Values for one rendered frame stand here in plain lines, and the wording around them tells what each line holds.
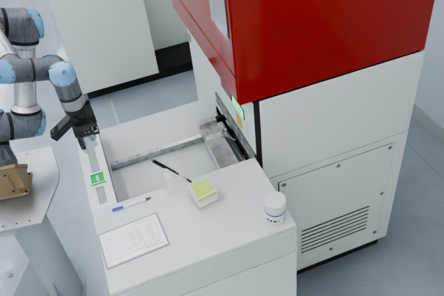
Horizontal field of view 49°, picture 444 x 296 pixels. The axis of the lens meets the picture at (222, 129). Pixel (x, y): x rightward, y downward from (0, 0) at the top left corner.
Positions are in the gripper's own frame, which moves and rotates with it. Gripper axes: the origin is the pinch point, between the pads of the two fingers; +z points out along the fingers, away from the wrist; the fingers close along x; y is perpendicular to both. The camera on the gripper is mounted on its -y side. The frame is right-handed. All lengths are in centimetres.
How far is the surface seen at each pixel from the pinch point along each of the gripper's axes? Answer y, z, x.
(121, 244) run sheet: 3.3, 13.8, -34.0
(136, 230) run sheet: 9.0, 13.8, -30.3
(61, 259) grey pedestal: -30, 77, 20
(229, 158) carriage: 52, 23, -4
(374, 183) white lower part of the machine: 115, 55, -16
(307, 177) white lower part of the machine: 81, 35, -16
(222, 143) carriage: 52, 23, 6
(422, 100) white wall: 207, 94, 61
